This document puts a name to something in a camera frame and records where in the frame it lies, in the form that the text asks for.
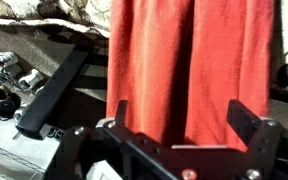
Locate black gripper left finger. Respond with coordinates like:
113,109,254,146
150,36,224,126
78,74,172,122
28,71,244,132
115,100,127,125

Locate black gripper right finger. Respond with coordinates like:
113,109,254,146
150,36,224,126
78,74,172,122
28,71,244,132
227,100,261,146

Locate orange-red cloth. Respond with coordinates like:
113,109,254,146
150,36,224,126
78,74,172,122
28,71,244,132
106,0,275,150

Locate black wooden chair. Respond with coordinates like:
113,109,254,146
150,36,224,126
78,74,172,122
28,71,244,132
15,49,108,140

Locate white sneakers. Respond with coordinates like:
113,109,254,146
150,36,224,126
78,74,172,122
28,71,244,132
0,51,44,90

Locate patterned pillow back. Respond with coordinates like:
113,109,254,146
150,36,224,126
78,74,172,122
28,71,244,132
0,0,111,38

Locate black shoes on rack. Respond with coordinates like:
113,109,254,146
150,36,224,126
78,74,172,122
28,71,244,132
0,78,22,122

